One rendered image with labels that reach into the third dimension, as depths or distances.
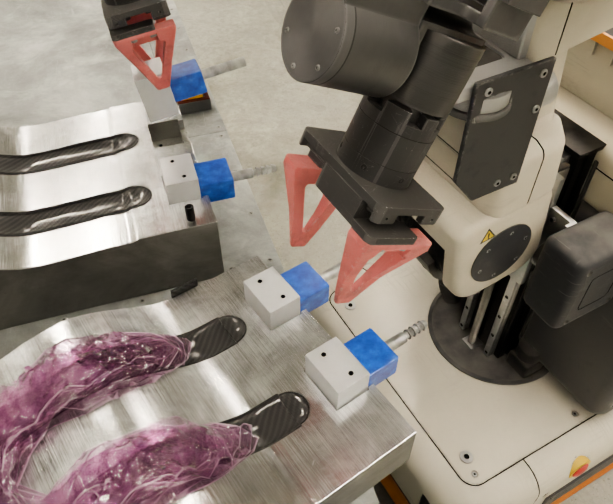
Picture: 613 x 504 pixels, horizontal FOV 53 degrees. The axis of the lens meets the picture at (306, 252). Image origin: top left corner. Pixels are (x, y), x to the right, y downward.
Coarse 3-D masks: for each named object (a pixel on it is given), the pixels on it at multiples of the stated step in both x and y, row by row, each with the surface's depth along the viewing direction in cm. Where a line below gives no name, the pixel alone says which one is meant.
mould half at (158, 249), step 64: (0, 128) 79; (64, 128) 80; (128, 128) 79; (0, 192) 71; (64, 192) 72; (0, 256) 64; (64, 256) 65; (128, 256) 67; (192, 256) 70; (0, 320) 68
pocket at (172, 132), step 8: (176, 120) 81; (152, 128) 80; (160, 128) 81; (168, 128) 81; (176, 128) 81; (184, 128) 82; (152, 136) 81; (160, 136) 82; (168, 136) 82; (176, 136) 82; (184, 136) 80; (160, 144) 81; (168, 144) 81
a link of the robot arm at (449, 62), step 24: (432, 24) 36; (456, 24) 39; (432, 48) 37; (456, 48) 37; (480, 48) 38; (432, 72) 38; (456, 72) 38; (408, 96) 39; (432, 96) 39; (456, 96) 40
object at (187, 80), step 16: (160, 64) 72; (176, 64) 75; (192, 64) 74; (224, 64) 74; (240, 64) 74; (144, 80) 70; (176, 80) 72; (192, 80) 72; (144, 96) 71; (160, 96) 72; (176, 96) 73; (192, 96) 73; (160, 112) 73; (176, 112) 74
